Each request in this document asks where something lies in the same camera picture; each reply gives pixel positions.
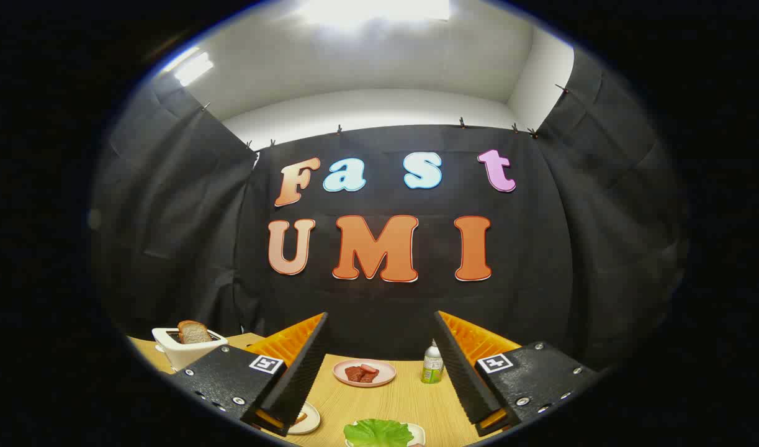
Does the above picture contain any white round plate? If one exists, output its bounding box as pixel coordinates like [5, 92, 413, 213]
[287, 402, 321, 435]

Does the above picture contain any green label metal bottle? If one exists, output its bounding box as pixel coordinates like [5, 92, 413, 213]
[421, 339, 445, 384]

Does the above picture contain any white toaster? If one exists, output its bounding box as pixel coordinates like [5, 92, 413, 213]
[151, 327, 229, 372]

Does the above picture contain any green lettuce leaf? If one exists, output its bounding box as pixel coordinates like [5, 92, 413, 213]
[344, 418, 415, 447]

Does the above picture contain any small ceiling light panel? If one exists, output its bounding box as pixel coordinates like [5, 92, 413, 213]
[162, 47, 215, 88]

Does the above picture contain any black backdrop cloth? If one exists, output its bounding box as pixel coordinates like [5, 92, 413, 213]
[91, 47, 690, 373]

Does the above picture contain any pink plate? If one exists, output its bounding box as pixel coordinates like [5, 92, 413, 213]
[333, 359, 397, 388]

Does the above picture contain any round-topped toast slice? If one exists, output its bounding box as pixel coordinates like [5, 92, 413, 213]
[177, 320, 213, 345]

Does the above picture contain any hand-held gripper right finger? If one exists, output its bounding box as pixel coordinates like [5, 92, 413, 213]
[433, 310, 599, 438]

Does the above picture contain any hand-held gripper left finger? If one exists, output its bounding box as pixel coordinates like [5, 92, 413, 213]
[170, 312, 330, 437]

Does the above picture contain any large ceiling light panel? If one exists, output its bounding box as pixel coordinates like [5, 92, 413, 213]
[295, 0, 451, 29]

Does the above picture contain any white square plate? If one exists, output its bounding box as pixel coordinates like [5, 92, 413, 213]
[345, 422, 426, 447]

